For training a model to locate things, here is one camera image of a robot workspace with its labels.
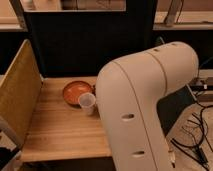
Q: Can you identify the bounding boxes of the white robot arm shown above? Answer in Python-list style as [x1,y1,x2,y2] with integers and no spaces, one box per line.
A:
[96,42,198,171]

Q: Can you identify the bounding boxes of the white ceramic cup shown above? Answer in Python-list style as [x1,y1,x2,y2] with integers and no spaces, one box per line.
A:
[78,93,96,116]

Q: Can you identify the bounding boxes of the orange ceramic plate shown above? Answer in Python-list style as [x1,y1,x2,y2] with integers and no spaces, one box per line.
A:
[62,81,93,106]

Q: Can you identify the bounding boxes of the black back panel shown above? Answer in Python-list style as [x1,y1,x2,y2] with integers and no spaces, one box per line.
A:
[24,0,157,77]

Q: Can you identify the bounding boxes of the yellow side panel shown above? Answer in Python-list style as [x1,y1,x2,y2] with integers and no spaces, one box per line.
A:
[0,39,42,148]

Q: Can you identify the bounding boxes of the black floor cables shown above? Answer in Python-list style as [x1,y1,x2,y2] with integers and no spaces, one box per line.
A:
[170,83,213,168]

